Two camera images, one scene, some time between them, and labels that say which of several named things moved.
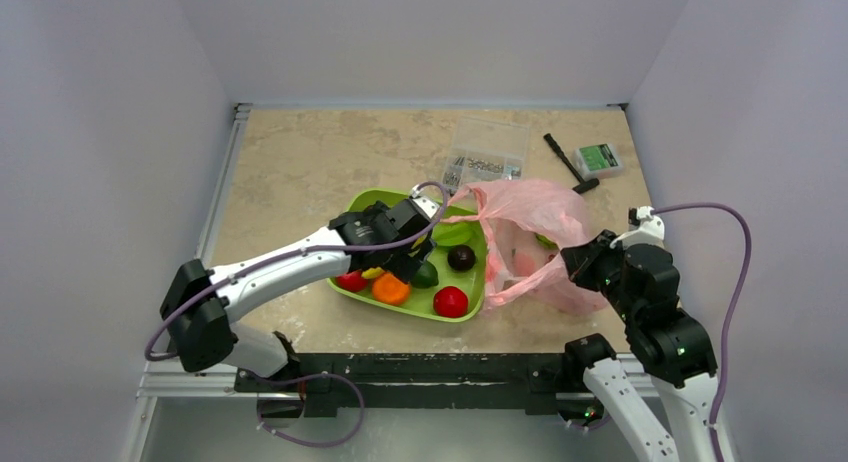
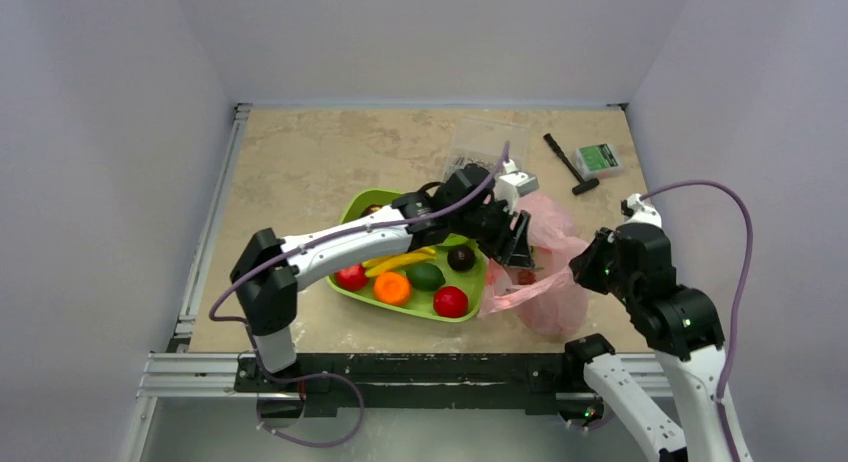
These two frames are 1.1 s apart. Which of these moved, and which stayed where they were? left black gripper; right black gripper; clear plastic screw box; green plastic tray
Moved: left black gripper
Stayed: clear plastic screw box; right black gripper; green plastic tray
